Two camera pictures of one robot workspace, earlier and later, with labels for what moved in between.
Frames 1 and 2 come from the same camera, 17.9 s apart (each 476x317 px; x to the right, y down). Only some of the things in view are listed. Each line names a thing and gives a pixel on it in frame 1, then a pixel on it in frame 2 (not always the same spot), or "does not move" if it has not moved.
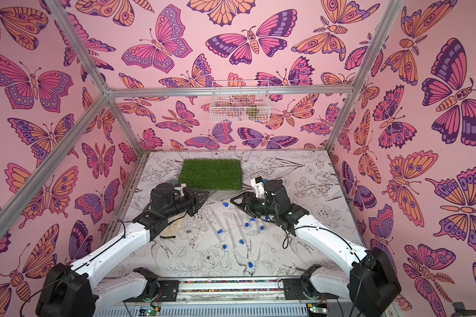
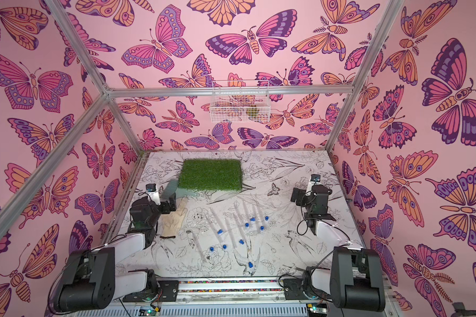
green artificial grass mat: (211, 174) does not move
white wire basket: (240, 102) does not move
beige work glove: (172, 228) does not move
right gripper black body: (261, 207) to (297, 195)
